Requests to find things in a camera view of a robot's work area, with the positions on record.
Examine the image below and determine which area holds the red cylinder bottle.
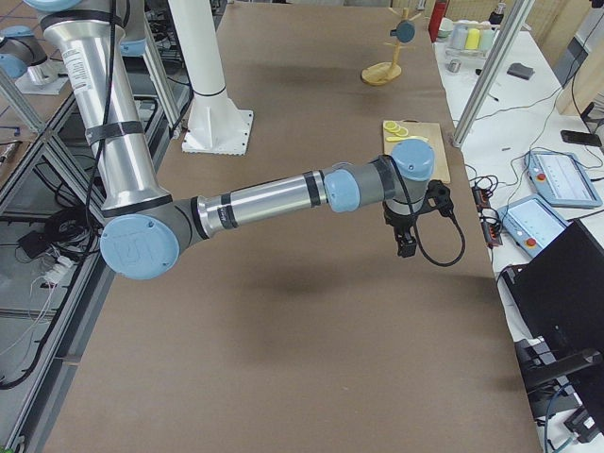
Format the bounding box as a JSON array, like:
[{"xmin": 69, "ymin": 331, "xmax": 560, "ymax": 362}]
[{"xmin": 428, "ymin": 0, "xmax": 448, "ymax": 42}]

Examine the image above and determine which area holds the far blue teach pendant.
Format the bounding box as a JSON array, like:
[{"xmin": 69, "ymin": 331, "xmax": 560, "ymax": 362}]
[{"xmin": 526, "ymin": 151, "xmax": 603, "ymax": 209}]

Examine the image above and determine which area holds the light blue cup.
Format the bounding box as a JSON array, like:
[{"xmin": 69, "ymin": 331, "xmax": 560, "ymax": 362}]
[{"xmin": 478, "ymin": 28, "xmax": 495, "ymax": 53}]

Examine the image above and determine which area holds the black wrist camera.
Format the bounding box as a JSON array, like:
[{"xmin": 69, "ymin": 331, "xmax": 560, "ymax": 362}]
[{"xmin": 423, "ymin": 179, "xmax": 455, "ymax": 218}]

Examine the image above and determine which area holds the near blue teach pendant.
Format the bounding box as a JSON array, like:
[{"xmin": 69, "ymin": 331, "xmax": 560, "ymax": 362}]
[{"xmin": 497, "ymin": 194, "xmax": 569, "ymax": 258}]

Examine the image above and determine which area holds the black smartphone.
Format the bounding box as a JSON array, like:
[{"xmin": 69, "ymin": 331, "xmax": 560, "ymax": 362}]
[{"xmin": 561, "ymin": 129, "xmax": 602, "ymax": 147}]

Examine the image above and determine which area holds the blue teach pendant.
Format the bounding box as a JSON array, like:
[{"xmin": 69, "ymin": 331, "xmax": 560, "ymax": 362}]
[
  {"xmin": 497, "ymin": 194, "xmax": 569, "ymax": 258},
  {"xmin": 526, "ymin": 151, "xmax": 603, "ymax": 209}
]

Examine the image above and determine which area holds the grey cup lying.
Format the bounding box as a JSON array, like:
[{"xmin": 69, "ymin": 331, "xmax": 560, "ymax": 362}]
[{"xmin": 449, "ymin": 24, "xmax": 468, "ymax": 50}]

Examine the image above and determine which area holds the aluminium frame post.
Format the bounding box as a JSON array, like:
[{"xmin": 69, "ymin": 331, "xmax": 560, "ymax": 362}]
[{"xmin": 452, "ymin": 0, "xmax": 535, "ymax": 148}]

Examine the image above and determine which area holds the black monitor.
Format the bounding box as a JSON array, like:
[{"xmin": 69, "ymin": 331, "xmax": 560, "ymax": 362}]
[{"xmin": 503, "ymin": 220, "xmax": 603, "ymax": 428}]

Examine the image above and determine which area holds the yellow cup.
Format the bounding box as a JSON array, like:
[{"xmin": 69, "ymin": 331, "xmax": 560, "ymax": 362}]
[{"xmin": 464, "ymin": 28, "xmax": 480, "ymax": 51}]

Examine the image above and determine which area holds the small black square pad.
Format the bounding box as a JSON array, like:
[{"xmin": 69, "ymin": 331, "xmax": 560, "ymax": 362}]
[{"xmin": 507, "ymin": 62, "xmax": 535, "ymax": 80}]

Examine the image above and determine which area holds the white camera pillar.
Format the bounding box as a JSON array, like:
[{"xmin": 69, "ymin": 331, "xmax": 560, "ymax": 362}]
[{"xmin": 169, "ymin": 0, "xmax": 254, "ymax": 156}]

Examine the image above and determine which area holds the dark teal cup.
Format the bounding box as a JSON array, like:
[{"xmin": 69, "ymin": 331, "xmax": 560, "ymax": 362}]
[{"xmin": 390, "ymin": 20, "xmax": 415, "ymax": 43}]

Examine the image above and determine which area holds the wooden cutting board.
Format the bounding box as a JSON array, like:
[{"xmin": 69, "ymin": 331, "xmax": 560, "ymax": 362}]
[{"xmin": 382, "ymin": 120, "xmax": 451, "ymax": 184}]

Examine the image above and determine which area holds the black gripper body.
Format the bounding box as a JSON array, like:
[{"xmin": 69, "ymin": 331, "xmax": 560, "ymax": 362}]
[{"xmin": 382, "ymin": 200, "xmax": 416, "ymax": 241}]

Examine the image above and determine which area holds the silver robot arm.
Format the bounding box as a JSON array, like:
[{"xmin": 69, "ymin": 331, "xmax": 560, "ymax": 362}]
[
  {"xmin": 1, "ymin": 25, "xmax": 53, "ymax": 86},
  {"xmin": 32, "ymin": 1, "xmax": 437, "ymax": 279}
]

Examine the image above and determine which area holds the lemon slice middle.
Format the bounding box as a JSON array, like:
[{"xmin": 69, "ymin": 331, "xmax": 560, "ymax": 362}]
[{"xmin": 395, "ymin": 126, "xmax": 409, "ymax": 137}]

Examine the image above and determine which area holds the yellow toy knife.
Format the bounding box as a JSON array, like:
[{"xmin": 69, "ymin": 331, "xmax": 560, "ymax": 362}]
[{"xmin": 384, "ymin": 135, "xmax": 428, "ymax": 143}]

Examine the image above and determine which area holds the wooden cup rack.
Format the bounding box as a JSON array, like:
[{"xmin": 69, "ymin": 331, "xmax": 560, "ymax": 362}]
[{"xmin": 361, "ymin": 7, "xmax": 422, "ymax": 87}]

